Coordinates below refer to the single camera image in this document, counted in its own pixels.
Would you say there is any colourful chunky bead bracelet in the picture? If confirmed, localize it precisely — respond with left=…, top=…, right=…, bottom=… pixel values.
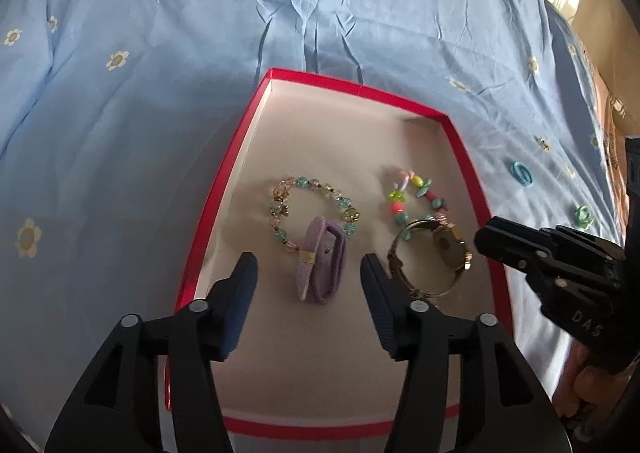
left=387, top=169, right=450, bottom=240

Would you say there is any light blue flowered bedsheet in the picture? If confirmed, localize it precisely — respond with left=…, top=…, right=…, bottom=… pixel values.
left=1, top=0, right=623, bottom=444

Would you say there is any blue hair tie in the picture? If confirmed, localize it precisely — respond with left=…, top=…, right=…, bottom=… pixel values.
left=508, top=160, right=535, bottom=186

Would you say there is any red cardboard box tray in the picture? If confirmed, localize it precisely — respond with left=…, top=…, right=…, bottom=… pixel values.
left=177, top=69, right=489, bottom=441

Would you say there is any person's right hand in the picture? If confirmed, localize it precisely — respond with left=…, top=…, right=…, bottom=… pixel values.
left=552, top=341, right=637, bottom=426

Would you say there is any purple hair tie with bow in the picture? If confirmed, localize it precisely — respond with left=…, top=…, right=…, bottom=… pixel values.
left=293, top=215, right=350, bottom=305

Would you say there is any green hair tie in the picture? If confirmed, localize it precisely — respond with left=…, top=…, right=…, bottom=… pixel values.
left=572, top=204, right=596, bottom=229

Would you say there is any dark metal wristwatch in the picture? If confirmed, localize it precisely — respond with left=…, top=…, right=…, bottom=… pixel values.
left=386, top=216, right=473, bottom=303

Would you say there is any pale green beaded bracelet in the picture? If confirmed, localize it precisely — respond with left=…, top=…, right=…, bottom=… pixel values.
left=268, top=176, right=362, bottom=253

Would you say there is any pink blanket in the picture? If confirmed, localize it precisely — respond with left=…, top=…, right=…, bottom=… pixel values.
left=591, top=70, right=629, bottom=236

